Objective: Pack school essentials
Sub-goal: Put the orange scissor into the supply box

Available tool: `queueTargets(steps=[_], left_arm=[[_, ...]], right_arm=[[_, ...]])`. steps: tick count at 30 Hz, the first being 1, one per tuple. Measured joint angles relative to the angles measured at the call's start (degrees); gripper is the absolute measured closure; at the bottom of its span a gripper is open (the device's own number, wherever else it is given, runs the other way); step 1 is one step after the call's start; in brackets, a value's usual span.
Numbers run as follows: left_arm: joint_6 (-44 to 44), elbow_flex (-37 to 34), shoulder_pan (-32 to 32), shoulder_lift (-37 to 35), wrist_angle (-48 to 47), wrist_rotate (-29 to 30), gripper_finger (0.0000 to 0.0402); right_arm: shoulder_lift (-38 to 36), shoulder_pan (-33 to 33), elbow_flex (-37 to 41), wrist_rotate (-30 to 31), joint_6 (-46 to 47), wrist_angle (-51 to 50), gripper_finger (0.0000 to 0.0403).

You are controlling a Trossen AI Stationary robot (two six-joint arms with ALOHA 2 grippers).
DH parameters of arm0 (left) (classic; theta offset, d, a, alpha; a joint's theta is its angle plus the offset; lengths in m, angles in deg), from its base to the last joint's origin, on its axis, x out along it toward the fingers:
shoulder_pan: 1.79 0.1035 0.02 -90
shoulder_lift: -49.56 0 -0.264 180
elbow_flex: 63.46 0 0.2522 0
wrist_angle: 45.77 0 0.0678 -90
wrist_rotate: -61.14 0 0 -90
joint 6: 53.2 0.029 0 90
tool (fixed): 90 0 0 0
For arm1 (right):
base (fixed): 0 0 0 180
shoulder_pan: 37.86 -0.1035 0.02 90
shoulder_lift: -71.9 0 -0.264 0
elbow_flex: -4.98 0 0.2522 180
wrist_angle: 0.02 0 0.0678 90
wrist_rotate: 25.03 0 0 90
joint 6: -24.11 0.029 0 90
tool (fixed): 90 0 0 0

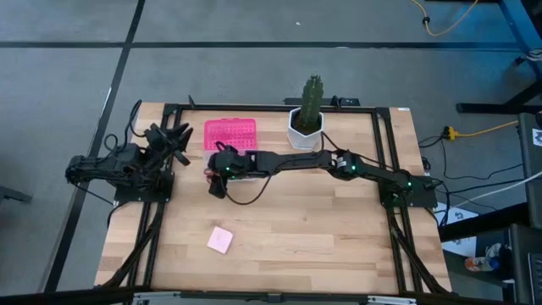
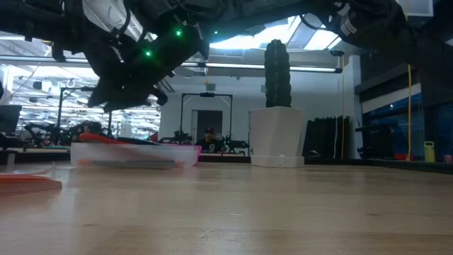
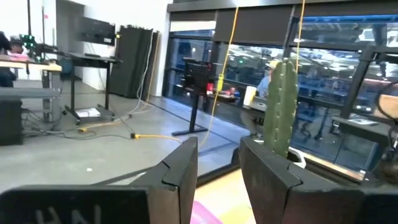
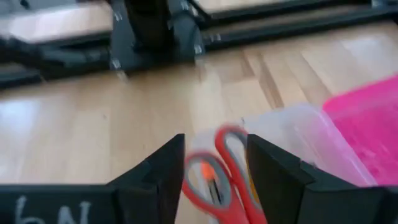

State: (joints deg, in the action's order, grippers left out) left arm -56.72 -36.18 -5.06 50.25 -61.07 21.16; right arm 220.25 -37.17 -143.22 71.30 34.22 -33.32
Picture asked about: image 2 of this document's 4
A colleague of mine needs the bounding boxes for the white pot saucer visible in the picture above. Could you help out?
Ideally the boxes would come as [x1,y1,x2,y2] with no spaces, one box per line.
[250,154,305,169]

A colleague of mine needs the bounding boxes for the black aluminium table frame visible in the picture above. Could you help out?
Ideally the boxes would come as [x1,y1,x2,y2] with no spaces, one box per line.
[0,148,453,175]

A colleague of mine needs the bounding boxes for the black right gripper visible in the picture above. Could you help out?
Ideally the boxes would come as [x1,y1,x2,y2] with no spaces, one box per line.
[83,24,210,113]

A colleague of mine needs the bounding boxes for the black folded panels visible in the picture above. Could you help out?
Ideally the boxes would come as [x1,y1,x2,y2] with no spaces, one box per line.
[304,115,351,159]

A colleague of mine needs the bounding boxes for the tall green cactus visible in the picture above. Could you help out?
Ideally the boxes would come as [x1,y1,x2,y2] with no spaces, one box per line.
[263,38,293,108]

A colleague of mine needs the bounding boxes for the white faceted plant pot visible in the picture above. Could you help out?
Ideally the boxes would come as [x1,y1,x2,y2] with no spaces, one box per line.
[248,106,307,159]

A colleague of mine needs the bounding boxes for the long horizontal light bar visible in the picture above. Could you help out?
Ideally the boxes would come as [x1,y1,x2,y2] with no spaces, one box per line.
[0,55,343,74]

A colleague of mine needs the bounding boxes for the thick yellow hanging cable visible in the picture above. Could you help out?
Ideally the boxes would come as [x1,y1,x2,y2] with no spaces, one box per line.
[406,63,414,161]

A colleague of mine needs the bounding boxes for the person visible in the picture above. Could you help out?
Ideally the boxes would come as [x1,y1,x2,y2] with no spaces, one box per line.
[195,126,224,154]
[72,120,104,142]

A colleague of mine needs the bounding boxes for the small yellow-green container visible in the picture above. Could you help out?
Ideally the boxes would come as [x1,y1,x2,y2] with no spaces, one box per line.
[423,141,436,164]

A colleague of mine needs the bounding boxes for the dark monitor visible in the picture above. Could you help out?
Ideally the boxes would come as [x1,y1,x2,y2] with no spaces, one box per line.
[0,104,23,135]

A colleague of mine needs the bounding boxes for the black rig frame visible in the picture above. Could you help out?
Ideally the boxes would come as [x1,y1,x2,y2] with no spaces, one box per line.
[56,86,115,140]
[180,92,234,143]

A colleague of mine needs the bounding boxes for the clear plastic box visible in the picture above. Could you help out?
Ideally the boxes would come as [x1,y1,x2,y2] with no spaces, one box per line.
[69,142,200,169]

